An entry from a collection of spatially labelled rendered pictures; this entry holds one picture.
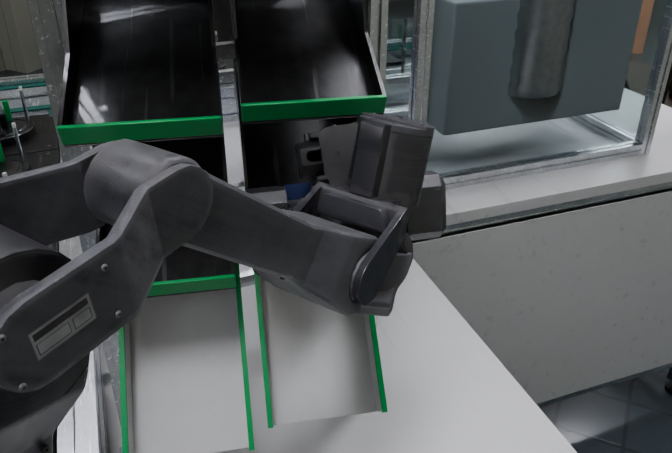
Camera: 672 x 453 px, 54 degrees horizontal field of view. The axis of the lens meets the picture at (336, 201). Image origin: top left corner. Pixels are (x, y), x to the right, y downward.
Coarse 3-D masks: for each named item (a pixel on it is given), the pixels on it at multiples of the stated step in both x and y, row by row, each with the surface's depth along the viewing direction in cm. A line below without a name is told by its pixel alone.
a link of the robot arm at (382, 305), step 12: (360, 228) 49; (408, 240) 50; (408, 252) 50; (396, 264) 49; (408, 264) 50; (396, 276) 49; (384, 288) 49; (396, 288) 49; (384, 300) 48; (360, 312) 50; (372, 312) 50; (384, 312) 50
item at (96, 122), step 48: (96, 0) 66; (144, 0) 66; (192, 0) 67; (96, 48) 61; (144, 48) 62; (192, 48) 62; (96, 96) 58; (144, 96) 58; (192, 96) 59; (96, 144) 55
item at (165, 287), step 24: (168, 144) 74; (192, 144) 74; (216, 144) 74; (216, 168) 72; (96, 240) 63; (168, 264) 65; (192, 264) 65; (216, 264) 65; (168, 288) 62; (192, 288) 62; (216, 288) 63
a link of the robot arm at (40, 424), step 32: (0, 224) 24; (0, 256) 21; (32, 256) 22; (64, 256) 23; (0, 288) 21; (64, 384) 24; (0, 416) 22; (32, 416) 23; (64, 416) 26; (0, 448) 23; (32, 448) 25
